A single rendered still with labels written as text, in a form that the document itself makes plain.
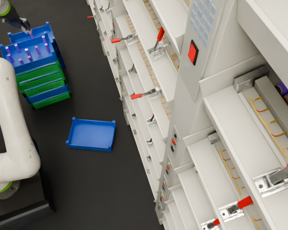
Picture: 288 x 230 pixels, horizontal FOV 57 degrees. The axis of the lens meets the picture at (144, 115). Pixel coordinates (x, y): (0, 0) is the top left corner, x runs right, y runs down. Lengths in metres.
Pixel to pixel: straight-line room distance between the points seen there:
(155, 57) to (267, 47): 0.48
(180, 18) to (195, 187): 0.45
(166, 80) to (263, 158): 0.37
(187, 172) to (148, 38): 0.40
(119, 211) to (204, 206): 1.01
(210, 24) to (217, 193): 0.34
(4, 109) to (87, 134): 0.83
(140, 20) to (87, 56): 1.53
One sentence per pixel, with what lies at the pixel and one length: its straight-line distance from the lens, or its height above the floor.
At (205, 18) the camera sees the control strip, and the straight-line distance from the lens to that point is 0.37.
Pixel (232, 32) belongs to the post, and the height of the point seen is 1.44.
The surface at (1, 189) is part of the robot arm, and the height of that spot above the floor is 0.45.
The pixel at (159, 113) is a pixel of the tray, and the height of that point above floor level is 0.94.
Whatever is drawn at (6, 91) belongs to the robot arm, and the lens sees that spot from 1.19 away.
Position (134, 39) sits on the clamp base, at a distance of 1.05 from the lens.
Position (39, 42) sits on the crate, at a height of 0.41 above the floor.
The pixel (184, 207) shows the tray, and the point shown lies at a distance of 0.95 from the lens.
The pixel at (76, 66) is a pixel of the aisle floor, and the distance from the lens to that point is 2.29.
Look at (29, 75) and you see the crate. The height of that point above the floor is 0.36.
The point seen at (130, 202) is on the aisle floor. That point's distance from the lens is 1.71.
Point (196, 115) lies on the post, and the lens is 0.49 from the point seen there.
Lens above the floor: 1.67
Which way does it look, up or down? 59 degrees down
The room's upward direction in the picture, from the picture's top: straight up
